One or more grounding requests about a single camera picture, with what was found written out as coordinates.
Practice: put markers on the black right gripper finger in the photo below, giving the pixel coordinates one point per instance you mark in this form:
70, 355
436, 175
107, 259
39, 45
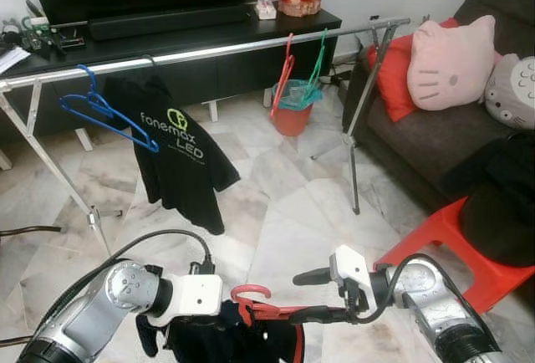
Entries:
311, 277
322, 314

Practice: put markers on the red plastic hanger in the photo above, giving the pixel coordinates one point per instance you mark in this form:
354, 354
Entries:
282, 79
272, 309

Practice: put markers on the navy polo shirt red trim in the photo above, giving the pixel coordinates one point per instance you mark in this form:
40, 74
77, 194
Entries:
226, 342

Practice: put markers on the black printed t-shirt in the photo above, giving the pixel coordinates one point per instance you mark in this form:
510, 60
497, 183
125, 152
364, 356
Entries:
180, 179
501, 229

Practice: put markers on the blue plastic hanger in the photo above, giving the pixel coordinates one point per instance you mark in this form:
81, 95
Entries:
100, 105

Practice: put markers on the green plastic hanger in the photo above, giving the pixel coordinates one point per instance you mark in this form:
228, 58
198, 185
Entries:
316, 69

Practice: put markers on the red plastic stool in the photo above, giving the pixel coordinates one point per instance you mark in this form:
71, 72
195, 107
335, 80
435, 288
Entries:
468, 258

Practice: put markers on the dark brown sofa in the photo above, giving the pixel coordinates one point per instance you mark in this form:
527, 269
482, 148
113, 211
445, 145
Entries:
426, 141

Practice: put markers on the teal bin liner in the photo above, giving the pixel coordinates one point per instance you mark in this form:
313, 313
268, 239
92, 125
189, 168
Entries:
292, 95

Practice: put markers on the black garment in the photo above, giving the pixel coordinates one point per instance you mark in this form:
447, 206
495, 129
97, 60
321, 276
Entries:
501, 166

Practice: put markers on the red cushion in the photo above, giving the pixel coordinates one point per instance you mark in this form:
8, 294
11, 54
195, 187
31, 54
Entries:
393, 79

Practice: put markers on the black TV console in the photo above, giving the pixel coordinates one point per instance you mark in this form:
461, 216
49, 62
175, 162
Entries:
234, 74

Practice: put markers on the silver clothes rack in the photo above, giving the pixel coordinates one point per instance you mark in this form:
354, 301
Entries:
251, 45

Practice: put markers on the pink cat face pillow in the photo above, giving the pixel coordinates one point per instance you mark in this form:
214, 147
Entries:
451, 62

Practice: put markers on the grey round plush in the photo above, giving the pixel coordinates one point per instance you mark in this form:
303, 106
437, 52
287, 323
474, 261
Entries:
512, 95

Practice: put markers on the black desk tray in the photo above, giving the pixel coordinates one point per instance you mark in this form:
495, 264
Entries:
63, 41

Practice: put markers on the green and white mug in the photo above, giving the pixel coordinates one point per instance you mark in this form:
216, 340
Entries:
38, 27

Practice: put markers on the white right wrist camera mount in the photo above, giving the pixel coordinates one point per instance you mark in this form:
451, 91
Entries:
349, 267

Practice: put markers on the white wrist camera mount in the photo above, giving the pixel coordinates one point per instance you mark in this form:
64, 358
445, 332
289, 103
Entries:
349, 267
196, 296

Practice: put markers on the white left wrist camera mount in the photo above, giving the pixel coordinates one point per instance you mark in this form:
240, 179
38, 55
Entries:
196, 296

